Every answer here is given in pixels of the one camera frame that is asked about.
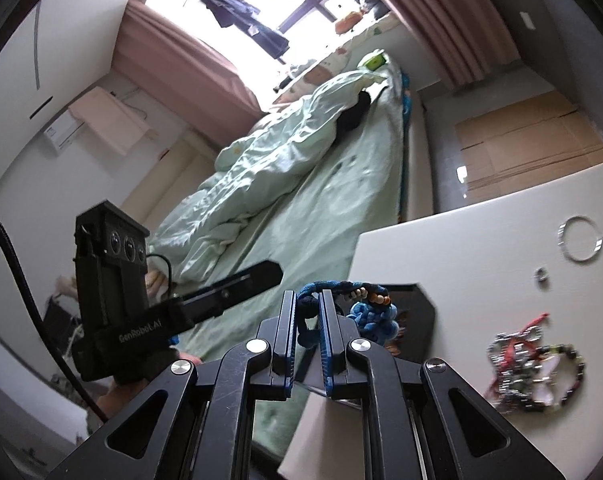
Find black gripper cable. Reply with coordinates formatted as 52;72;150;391
0;204;108;422

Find hanging dark clothes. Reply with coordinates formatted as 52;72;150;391
195;0;291;60

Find red string bracelet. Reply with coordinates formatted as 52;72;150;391
484;312;551;401

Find light green duvet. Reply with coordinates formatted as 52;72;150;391
150;67;388;286

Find black jewelry box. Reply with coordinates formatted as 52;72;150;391
349;282;437;362

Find silver bangle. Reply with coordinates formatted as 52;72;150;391
558;216;603;262

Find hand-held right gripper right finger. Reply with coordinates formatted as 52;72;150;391
319;290;565;480

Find dark beaded bracelet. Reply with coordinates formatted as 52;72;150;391
524;344;587;413

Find orange plush toy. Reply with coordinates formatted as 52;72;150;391
334;11;364;34

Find person's left hand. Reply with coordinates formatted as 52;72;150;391
97;382;137;418

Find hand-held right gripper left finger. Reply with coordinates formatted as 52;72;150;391
46;290;302;480

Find black cloth item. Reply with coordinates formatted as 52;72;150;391
334;91;372;137

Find blue braided bracelet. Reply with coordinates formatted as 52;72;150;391
296;280;399;350

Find pink pillow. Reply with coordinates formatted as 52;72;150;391
145;269;168;302

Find flat cardboard sheet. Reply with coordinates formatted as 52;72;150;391
454;89;603;192

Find pink curtain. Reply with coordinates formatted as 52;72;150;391
346;0;521;90
112;0;263;161

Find bed with green sheet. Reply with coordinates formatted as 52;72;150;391
146;50;432;461

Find cream towel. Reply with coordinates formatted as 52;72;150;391
68;86;150;157

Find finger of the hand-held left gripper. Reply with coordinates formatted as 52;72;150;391
174;260;283;313

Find white air conditioner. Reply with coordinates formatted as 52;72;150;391
28;109;91;155

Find printed window seat cushion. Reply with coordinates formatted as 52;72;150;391
274;20;379;107

